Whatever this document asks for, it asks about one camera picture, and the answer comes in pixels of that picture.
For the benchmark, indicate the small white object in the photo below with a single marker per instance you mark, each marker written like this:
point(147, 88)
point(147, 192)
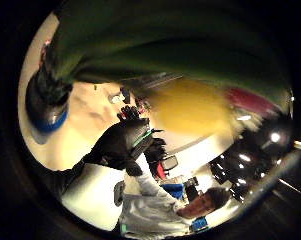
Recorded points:
point(116, 98)

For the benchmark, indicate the red chair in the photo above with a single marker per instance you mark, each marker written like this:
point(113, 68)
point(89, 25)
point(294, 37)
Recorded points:
point(160, 171)

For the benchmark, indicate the black computer monitor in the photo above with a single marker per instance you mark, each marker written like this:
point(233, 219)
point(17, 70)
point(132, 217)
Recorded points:
point(170, 162)

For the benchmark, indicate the yellow cloth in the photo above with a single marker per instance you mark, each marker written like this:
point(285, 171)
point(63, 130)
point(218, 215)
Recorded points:
point(190, 106)

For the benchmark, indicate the blue box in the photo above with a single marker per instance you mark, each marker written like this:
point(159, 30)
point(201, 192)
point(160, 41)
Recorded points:
point(174, 190)

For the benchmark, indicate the the person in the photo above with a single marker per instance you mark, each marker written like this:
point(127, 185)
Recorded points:
point(150, 210)

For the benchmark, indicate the black object with blue rim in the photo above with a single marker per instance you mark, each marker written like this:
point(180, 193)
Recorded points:
point(45, 100)

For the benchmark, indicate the small blue item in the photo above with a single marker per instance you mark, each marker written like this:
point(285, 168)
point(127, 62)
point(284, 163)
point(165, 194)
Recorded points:
point(200, 224)

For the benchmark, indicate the red cloth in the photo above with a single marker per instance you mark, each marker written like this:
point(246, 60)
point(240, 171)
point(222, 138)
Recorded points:
point(248, 100)

